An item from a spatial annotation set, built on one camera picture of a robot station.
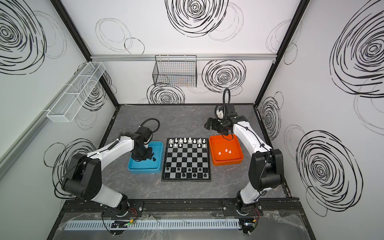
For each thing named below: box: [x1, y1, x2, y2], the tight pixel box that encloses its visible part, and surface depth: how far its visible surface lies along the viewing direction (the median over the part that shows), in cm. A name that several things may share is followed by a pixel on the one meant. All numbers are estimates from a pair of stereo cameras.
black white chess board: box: [161, 137, 212, 182], surface depth 91 cm
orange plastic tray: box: [209, 134, 244, 166], surface depth 95 cm
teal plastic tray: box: [127, 141, 164, 174], surface depth 88 cm
